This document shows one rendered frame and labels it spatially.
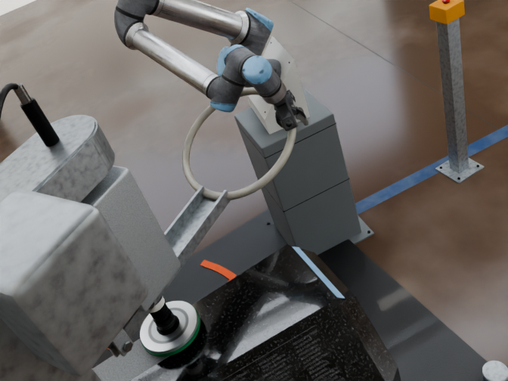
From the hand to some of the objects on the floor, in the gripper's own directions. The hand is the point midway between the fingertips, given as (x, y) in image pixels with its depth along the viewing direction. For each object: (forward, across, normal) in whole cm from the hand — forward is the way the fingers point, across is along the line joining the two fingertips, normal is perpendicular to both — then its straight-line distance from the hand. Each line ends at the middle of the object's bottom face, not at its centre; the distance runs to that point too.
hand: (298, 128), depth 217 cm
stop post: (+157, -50, -47) cm, 171 cm away
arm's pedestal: (+130, +38, -24) cm, 138 cm away
